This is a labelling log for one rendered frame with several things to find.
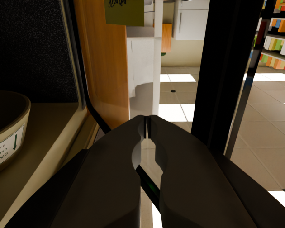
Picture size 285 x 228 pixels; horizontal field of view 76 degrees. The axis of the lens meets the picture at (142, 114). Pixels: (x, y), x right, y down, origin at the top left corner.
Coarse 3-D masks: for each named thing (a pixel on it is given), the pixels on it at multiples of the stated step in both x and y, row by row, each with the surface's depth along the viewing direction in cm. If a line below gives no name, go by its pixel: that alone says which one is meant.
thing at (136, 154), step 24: (144, 120) 11; (96, 144) 9; (120, 144) 9; (96, 168) 8; (120, 168) 8; (72, 192) 7; (96, 192) 7; (120, 192) 7; (72, 216) 6; (96, 216) 6; (120, 216) 6
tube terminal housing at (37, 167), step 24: (48, 120) 30; (72, 120) 31; (24, 144) 24; (48, 144) 24; (72, 144) 31; (24, 168) 21; (48, 168) 23; (0, 192) 18; (24, 192) 18; (0, 216) 16
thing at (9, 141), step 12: (0, 96) 27; (12, 96) 26; (24, 96) 25; (0, 108) 27; (12, 108) 26; (24, 108) 23; (0, 120) 27; (12, 120) 26; (24, 120) 21; (0, 132) 17; (12, 132) 19; (24, 132) 23; (0, 144) 18; (12, 144) 20; (0, 156) 19; (12, 156) 21; (0, 168) 20
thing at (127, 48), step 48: (96, 0) 19; (144, 0) 12; (192, 0) 9; (96, 48) 23; (144, 48) 14; (192, 48) 10; (96, 96) 29; (144, 96) 15; (192, 96) 10; (240, 96) 8; (144, 144) 18
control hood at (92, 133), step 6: (90, 120) 38; (84, 126) 36; (90, 126) 36; (96, 126) 36; (84, 132) 34; (90, 132) 34; (96, 132) 35; (78, 138) 32; (84, 138) 32; (90, 138) 32; (78, 144) 31; (84, 144) 31; (90, 144) 31; (72, 150) 29; (78, 150) 29; (72, 156) 28; (66, 162) 27; (60, 168) 26
